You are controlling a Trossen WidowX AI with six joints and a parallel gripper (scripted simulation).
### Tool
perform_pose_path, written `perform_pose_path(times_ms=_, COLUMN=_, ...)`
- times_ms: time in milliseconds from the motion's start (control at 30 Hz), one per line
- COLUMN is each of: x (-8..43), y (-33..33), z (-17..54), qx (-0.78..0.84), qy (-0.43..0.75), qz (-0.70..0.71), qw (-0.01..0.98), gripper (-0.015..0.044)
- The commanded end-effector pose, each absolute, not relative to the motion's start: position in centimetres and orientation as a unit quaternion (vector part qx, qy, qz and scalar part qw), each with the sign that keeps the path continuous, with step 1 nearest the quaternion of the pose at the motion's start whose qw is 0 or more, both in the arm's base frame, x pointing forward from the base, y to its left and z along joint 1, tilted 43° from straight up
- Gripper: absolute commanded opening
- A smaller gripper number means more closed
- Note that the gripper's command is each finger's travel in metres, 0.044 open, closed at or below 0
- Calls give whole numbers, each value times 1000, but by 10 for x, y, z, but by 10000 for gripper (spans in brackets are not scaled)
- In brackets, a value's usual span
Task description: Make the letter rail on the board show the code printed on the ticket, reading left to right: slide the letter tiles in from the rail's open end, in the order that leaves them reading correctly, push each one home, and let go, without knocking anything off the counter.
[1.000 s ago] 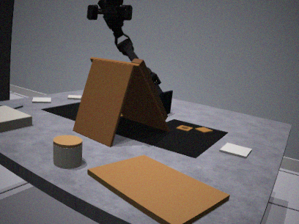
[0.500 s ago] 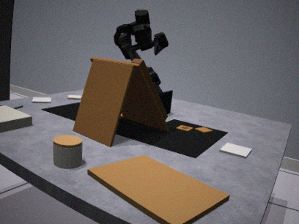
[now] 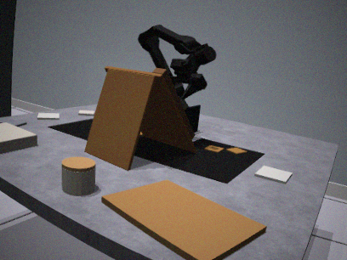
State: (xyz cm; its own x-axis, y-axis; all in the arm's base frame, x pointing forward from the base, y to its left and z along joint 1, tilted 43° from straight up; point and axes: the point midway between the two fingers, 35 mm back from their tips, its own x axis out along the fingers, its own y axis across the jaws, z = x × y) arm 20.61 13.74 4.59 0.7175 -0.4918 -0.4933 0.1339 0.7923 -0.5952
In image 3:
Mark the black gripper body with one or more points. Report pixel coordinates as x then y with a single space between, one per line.
182 77

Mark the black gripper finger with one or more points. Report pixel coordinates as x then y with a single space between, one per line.
193 87

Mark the grey cylindrical container with tan lid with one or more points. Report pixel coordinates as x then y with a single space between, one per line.
78 176

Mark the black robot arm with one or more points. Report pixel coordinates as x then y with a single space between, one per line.
198 54

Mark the tan flat rectangular board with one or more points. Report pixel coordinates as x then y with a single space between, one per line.
190 225

